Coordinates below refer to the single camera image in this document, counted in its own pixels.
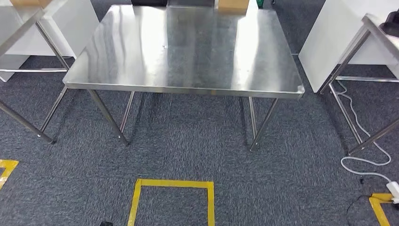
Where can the stainless steel workbench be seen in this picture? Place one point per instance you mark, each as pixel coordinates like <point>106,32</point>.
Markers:
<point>18,28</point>
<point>187,46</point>
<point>386,42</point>

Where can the brown cardboard box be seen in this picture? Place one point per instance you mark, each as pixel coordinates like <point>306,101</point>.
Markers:
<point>28,2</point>
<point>233,5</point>

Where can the black case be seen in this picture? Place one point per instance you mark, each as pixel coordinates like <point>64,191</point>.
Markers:
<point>149,2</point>

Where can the white cabinet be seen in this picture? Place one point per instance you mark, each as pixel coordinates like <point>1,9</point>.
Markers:
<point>71,28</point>
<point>327,37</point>

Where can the white power strip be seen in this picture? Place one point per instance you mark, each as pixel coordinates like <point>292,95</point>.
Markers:
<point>394,190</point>

